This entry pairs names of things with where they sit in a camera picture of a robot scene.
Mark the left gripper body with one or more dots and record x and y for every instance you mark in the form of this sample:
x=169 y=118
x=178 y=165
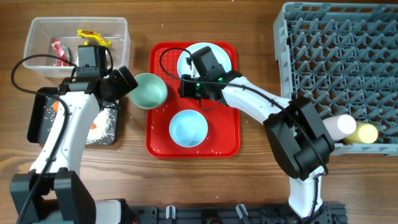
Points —
x=125 y=82

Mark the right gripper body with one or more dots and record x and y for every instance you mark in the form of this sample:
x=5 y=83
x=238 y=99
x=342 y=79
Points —
x=194 y=89

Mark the green bowl with rice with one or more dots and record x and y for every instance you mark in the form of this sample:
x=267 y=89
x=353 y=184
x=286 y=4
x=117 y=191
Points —
x=151 y=92

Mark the light blue bowl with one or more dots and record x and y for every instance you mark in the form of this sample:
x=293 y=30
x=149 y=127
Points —
x=188 y=128

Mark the yellow snack wrapper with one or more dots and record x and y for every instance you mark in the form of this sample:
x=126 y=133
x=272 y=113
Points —
x=93 y=38

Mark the red snack wrapper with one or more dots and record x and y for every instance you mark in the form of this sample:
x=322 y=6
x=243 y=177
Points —
x=61 y=51

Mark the pink plastic cup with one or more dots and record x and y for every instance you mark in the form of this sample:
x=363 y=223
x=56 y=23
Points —
x=340 y=126

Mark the yellow plastic cup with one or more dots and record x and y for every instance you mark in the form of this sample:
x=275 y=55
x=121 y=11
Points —
x=364 y=133

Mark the orange carrot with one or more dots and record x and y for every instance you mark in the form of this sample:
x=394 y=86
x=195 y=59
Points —
x=55 y=106

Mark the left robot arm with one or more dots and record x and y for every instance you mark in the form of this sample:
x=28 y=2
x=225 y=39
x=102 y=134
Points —
x=52 y=191

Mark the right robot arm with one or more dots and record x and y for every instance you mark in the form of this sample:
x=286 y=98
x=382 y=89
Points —
x=299 y=140

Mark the grey dishwasher rack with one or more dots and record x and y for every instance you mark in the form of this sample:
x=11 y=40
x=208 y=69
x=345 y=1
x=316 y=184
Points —
x=343 y=57

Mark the light blue plate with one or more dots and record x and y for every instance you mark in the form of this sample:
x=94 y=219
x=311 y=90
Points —
x=184 y=69

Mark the red serving tray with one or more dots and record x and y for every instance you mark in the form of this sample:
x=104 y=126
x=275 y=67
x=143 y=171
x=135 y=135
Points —
x=224 y=137

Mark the black plastic tray bin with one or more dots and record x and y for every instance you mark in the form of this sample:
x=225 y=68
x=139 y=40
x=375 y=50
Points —
x=102 y=131

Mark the clear plastic bin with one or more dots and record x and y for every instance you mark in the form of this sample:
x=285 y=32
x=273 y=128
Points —
x=44 y=30

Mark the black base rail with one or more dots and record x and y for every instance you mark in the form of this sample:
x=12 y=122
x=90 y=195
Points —
x=267 y=214

